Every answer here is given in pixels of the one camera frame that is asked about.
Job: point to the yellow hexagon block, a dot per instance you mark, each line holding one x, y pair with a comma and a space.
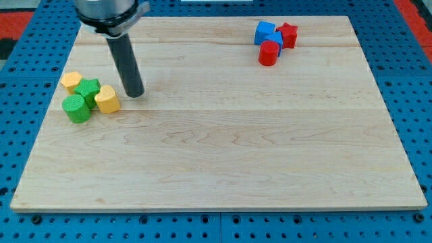
70, 81

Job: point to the green star block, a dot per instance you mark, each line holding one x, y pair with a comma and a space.
88, 89

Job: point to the green cylinder block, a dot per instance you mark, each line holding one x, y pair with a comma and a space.
76, 109

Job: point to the blue cube block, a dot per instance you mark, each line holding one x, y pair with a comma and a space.
262, 30

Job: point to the blue block behind cylinder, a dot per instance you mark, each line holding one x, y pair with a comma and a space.
276, 37

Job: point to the wooden board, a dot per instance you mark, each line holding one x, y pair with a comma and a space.
216, 131

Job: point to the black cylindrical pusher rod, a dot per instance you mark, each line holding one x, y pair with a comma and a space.
127, 67

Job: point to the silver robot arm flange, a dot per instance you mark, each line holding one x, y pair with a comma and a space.
111, 18

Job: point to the red cylinder block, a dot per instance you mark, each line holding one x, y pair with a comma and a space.
268, 54

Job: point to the yellow heart block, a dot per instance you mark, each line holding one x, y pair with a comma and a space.
107, 100

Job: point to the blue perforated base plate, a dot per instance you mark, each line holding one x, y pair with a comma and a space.
37, 36

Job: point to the red star block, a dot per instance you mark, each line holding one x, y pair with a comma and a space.
289, 35

